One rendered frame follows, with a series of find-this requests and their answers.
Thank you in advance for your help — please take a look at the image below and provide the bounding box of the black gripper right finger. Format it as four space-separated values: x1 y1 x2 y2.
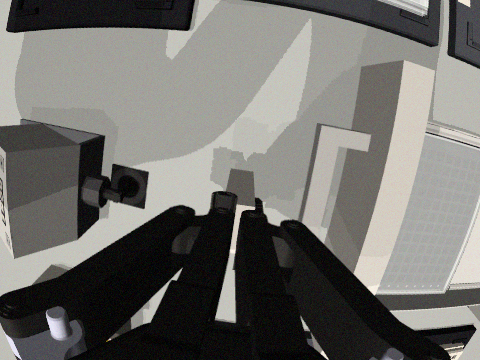
232 170 451 360

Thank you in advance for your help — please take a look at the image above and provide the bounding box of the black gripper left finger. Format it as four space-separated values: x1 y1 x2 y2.
0 169 242 360

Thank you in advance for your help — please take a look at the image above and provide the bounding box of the grey bench mat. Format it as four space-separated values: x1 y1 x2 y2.
0 0 480 296

